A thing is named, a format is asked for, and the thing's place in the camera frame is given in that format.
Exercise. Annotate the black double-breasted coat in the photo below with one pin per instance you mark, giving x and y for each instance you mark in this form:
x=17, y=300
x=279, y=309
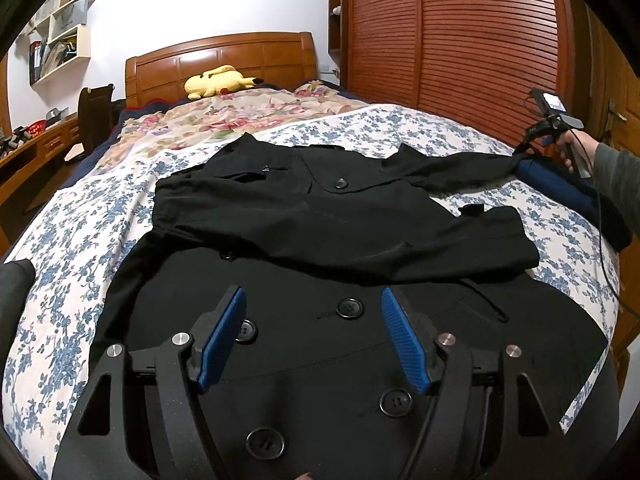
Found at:
x=325, y=220

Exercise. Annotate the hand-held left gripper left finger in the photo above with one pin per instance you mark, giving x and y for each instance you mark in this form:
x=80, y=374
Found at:
x=222, y=340

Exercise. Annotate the person's right forearm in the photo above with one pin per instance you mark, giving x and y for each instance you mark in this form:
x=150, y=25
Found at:
x=622, y=180

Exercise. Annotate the black tools on desk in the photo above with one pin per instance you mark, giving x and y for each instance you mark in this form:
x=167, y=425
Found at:
x=15, y=139

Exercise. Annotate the red basket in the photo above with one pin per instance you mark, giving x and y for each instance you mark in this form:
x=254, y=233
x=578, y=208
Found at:
x=36, y=131

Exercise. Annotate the black binders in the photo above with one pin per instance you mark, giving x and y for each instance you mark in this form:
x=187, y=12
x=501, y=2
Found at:
x=35, y=60

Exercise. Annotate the person's right hand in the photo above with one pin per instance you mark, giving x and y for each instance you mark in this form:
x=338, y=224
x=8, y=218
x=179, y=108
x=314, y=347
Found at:
x=595, y=147

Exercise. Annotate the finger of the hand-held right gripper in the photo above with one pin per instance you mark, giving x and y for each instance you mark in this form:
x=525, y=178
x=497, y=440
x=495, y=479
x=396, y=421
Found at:
x=524, y=147

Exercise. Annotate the grey container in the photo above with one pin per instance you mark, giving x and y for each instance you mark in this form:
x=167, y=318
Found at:
x=57, y=116

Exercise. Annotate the folded navy blue clothes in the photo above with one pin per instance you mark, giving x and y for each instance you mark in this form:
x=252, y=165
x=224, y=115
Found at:
x=555, y=180

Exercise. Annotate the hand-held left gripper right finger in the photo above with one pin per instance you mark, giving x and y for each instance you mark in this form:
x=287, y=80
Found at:
x=405, y=340

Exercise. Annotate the wooden louvered wardrobe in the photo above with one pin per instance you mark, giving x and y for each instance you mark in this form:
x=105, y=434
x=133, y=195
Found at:
x=450, y=35

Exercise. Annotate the wooden desk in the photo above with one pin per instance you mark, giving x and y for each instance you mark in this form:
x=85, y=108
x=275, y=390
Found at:
x=30, y=160

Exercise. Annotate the pink floral blanket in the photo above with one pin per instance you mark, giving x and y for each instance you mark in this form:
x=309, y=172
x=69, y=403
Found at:
x=225, y=115

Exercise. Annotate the folded dark grey clothes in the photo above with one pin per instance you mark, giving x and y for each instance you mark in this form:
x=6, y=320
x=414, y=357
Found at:
x=12, y=310

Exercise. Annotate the wooden door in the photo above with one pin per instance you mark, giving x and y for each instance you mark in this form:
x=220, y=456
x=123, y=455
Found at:
x=612, y=85

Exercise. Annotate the white wall shelf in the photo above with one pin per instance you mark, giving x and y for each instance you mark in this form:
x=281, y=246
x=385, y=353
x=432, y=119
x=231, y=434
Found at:
x=82, y=45

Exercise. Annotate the dark chair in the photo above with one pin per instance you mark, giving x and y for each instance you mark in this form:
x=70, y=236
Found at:
x=95, y=120

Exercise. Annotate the blue floral bed sheet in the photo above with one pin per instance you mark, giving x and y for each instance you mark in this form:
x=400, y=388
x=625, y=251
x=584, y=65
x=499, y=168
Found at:
x=75, y=240

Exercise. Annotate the wooden headboard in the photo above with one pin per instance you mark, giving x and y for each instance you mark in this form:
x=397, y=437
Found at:
x=240, y=55

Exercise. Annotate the yellow plush toy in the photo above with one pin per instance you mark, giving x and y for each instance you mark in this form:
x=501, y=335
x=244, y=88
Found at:
x=215, y=82

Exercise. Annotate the grey paper bag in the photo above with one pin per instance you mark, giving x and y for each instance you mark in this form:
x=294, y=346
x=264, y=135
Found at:
x=70, y=15

